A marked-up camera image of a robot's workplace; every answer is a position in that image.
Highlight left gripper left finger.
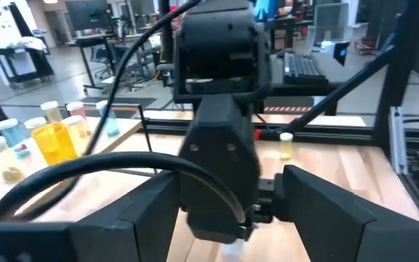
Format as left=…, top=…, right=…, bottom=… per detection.
left=0, top=172, right=182, bottom=262

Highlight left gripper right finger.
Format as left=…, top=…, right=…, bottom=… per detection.
left=273, top=164, right=419, bottom=262

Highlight large orange bottle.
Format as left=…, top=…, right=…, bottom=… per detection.
left=31, top=122, right=79, bottom=167

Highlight pink bottle white cap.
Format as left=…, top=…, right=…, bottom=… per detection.
left=65, top=101, right=89, bottom=136

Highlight pale blue bottle white cap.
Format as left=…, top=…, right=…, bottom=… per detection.
left=0, top=118, right=27, bottom=148

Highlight clear tube with pale cap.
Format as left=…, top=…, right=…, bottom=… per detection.
left=40, top=100, right=64, bottom=124

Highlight black mat striped edges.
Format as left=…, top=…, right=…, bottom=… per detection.
left=263, top=105, right=314, bottom=114

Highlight backlit mechanical keyboard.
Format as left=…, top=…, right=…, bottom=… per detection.
left=284, top=53, right=329, bottom=87

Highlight grey workstation desk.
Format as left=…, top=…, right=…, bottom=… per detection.
left=271, top=52, right=378, bottom=96

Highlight black rolling cart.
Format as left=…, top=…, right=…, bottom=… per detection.
left=0, top=39, right=55, bottom=89

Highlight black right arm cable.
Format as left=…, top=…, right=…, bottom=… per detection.
left=0, top=0, right=249, bottom=229

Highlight black wall monitor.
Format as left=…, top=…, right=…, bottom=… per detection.
left=65, top=0, right=111, bottom=32

